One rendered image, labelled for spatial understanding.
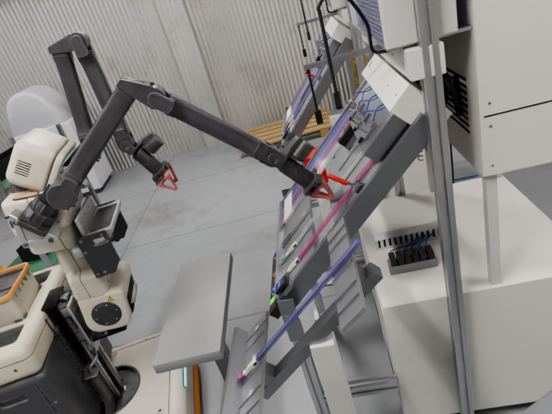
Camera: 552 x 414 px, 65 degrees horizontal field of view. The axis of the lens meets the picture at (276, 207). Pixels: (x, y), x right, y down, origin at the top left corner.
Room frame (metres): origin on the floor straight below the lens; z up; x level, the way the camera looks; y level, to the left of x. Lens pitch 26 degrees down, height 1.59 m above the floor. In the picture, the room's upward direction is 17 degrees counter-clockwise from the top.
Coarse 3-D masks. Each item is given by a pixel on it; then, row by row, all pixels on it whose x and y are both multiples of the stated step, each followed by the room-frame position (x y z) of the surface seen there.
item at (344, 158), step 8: (368, 88) 1.63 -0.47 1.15; (360, 96) 1.67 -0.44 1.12; (336, 152) 1.51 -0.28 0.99; (344, 152) 1.43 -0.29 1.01; (352, 152) 1.35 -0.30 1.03; (336, 160) 1.45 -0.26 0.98; (344, 160) 1.37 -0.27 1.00; (352, 160) 1.30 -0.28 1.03; (360, 160) 1.24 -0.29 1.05; (368, 160) 1.18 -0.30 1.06; (344, 168) 1.32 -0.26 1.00; (360, 168) 1.20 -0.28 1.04; (376, 168) 1.09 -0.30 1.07; (352, 176) 1.21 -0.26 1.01; (368, 176) 1.10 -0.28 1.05; (344, 192) 1.19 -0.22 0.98; (352, 192) 1.13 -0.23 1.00
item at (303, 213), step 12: (300, 204) 1.54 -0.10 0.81; (300, 216) 1.45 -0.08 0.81; (312, 216) 1.34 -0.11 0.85; (288, 228) 1.49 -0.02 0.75; (300, 228) 1.36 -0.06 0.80; (312, 228) 1.26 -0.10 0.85; (288, 240) 1.40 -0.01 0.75; (312, 252) 1.12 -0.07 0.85; (288, 264) 1.24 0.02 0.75; (300, 264) 1.15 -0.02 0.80
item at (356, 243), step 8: (360, 240) 0.79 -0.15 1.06; (352, 248) 0.78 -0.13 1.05; (344, 256) 0.78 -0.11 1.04; (336, 264) 0.79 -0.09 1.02; (328, 272) 0.80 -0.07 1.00; (336, 272) 0.79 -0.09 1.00; (320, 280) 0.81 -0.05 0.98; (328, 280) 0.79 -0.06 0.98; (320, 288) 0.79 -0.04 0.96; (312, 296) 0.80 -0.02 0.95; (304, 304) 0.80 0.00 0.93; (296, 312) 0.81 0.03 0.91; (288, 320) 0.81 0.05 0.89; (280, 328) 0.82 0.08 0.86; (280, 336) 0.81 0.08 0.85; (272, 344) 0.82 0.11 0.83; (264, 352) 0.82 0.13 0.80; (256, 360) 0.83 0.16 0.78
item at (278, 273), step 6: (282, 204) 1.75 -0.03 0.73; (282, 228) 1.54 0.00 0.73; (282, 234) 1.50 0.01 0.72; (282, 240) 1.45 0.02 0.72; (282, 252) 1.37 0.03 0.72; (276, 258) 1.34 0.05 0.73; (282, 258) 1.33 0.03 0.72; (276, 264) 1.29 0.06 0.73; (276, 270) 1.26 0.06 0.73; (282, 270) 1.26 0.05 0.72; (276, 276) 1.22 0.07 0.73; (282, 276) 1.23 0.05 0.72; (276, 282) 1.19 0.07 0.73; (276, 294) 1.12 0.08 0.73
